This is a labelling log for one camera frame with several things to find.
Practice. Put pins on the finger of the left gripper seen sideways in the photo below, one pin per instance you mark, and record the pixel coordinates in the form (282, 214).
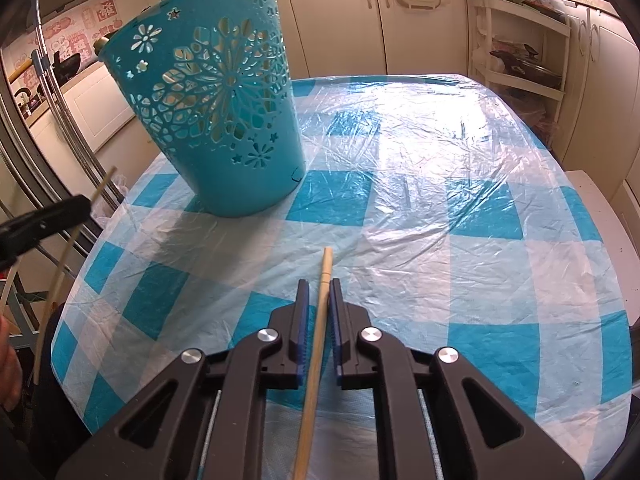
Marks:
(24, 233)

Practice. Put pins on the blue white checkered tablecloth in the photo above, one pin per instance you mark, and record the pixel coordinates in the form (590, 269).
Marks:
(449, 222)

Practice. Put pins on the metal mop pole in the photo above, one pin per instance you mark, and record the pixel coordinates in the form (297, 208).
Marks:
(65, 119)

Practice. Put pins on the black frying pan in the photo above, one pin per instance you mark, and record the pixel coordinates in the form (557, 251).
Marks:
(64, 70)

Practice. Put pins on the bamboo chopstick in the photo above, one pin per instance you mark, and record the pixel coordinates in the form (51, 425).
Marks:
(306, 430)
(57, 277)

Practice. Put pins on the white shelf cart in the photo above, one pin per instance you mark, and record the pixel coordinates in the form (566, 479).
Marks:
(522, 47)

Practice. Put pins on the cream kitchen cabinets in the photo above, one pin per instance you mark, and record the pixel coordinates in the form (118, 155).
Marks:
(597, 132)

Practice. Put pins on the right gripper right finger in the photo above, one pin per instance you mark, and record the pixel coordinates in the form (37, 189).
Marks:
(436, 414)

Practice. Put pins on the teal perforated plastic basket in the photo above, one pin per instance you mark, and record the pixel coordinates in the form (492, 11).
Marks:
(209, 81)

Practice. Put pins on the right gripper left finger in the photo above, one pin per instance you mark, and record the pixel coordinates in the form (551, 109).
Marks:
(203, 416)

